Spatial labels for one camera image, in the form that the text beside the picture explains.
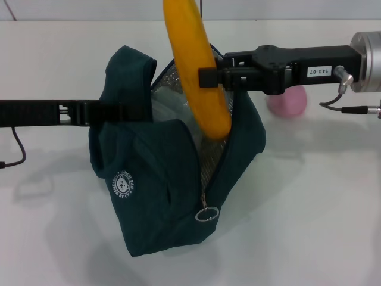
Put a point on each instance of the pink peach toy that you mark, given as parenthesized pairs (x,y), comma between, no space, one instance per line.
(288,102)

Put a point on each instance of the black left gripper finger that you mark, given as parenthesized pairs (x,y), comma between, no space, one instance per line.
(125,112)

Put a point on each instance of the yellow banana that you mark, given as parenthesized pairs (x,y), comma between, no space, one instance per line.
(190,59)

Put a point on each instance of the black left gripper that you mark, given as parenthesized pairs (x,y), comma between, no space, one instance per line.
(29,113)

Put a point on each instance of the dark teal insulated lunch bag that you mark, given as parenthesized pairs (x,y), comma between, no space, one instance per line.
(149,167)

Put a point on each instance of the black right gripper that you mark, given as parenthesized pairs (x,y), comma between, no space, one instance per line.
(297,65)

